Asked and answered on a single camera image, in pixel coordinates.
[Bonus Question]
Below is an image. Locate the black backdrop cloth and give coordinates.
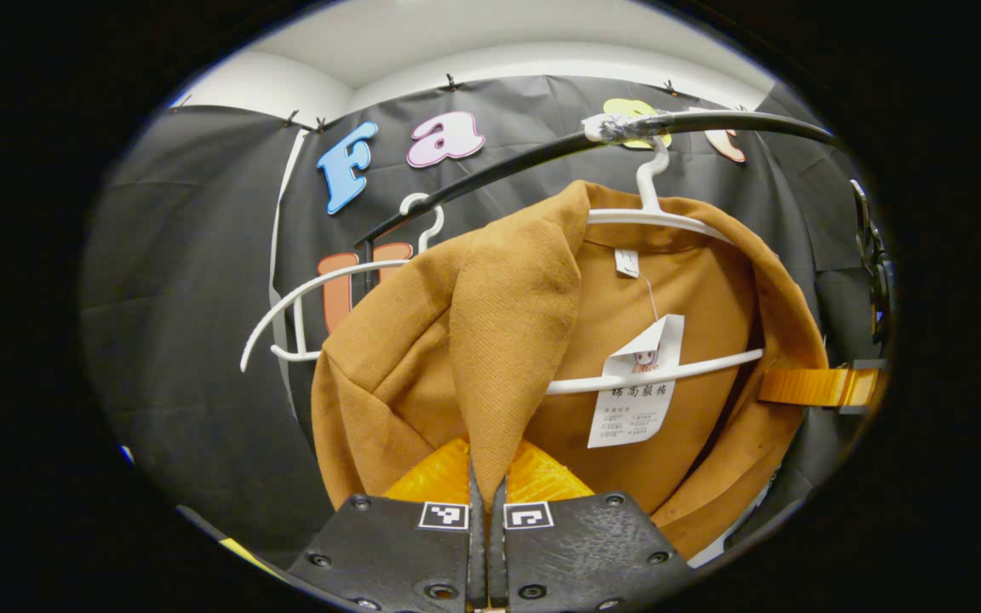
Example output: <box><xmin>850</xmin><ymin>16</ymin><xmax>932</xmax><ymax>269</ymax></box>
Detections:
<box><xmin>82</xmin><ymin>75</ymin><xmax>893</xmax><ymax>546</ymax></box>

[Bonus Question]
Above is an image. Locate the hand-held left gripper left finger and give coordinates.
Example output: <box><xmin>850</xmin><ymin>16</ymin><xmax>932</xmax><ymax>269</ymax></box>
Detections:
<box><xmin>284</xmin><ymin>437</ymin><xmax>489</xmax><ymax>613</ymax></box>

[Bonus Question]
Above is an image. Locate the white plastic hanger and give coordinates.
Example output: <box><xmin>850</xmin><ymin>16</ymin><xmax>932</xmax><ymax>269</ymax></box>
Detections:
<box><xmin>542</xmin><ymin>136</ymin><xmax>766</xmax><ymax>397</ymax></box>
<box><xmin>239</xmin><ymin>193</ymin><xmax>445</xmax><ymax>375</ymax></box>

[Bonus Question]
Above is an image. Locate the brown jacket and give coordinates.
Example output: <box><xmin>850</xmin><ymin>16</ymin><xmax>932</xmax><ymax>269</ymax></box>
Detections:
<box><xmin>312</xmin><ymin>179</ymin><xmax>832</xmax><ymax>563</ymax></box>

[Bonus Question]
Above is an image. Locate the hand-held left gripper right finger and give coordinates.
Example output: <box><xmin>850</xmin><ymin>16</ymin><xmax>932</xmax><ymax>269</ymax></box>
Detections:
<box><xmin>489</xmin><ymin>438</ymin><xmax>697</xmax><ymax>613</ymax></box>

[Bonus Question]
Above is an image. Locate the black clothes rack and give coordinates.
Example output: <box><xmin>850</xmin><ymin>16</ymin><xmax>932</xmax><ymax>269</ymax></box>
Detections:
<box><xmin>354</xmin><ymin>109</ymin><xmax>837</xmax><ymax>295</ymax></box>

